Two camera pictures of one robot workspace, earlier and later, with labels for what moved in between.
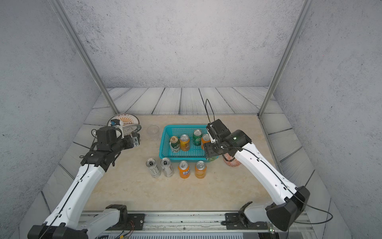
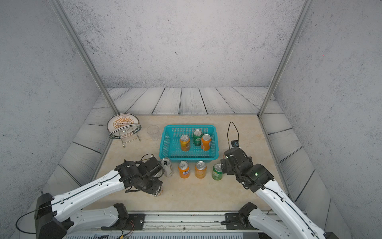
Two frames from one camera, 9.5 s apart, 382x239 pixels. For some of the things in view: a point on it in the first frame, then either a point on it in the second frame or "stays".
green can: x=197 y=135 stays
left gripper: x=130 y=144 -> x=156 y=190
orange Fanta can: x=184 y=170 stays
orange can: x=184 y=143 stays
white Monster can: x=167 y=166 stays
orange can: x=200 y=170 stays
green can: x=212 y=158 -> x=217 y=174
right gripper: x=208 y=150 -> x=225 y=163
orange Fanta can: x=205 y=138 stays
